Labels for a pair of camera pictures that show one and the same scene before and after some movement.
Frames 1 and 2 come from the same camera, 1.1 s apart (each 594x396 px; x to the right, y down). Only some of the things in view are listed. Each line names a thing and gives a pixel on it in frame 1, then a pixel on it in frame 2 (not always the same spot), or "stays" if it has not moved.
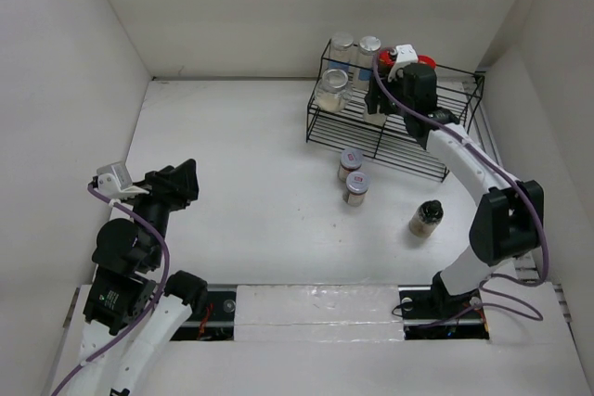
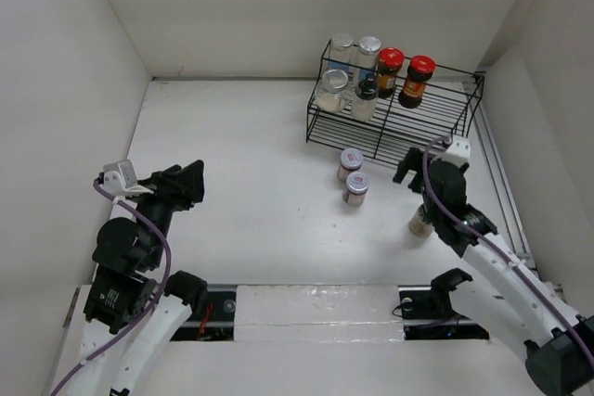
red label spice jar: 351,159 stays
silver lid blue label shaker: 368,46 stays
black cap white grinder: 378,119 to 366,98
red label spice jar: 356,185 stays
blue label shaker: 340,51 stays
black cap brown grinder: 426,218 stays
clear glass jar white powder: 334,91 stays
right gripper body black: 395,89 to 432,211
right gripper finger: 376,96 to 411,161
